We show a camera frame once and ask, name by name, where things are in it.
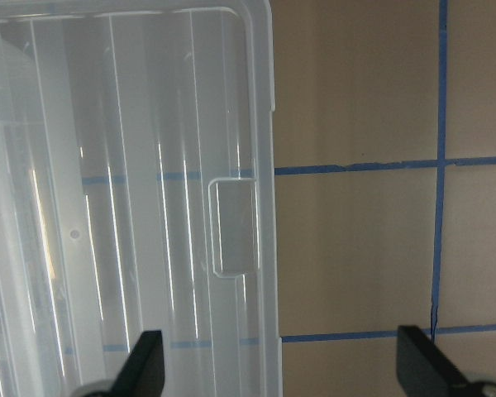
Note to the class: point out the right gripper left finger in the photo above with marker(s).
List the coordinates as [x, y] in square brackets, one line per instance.
[143, 373]

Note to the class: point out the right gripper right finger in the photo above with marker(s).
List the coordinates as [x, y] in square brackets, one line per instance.
[422, 369]

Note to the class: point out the clear plastic box lid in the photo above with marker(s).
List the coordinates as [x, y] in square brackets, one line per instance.
[137, 194]

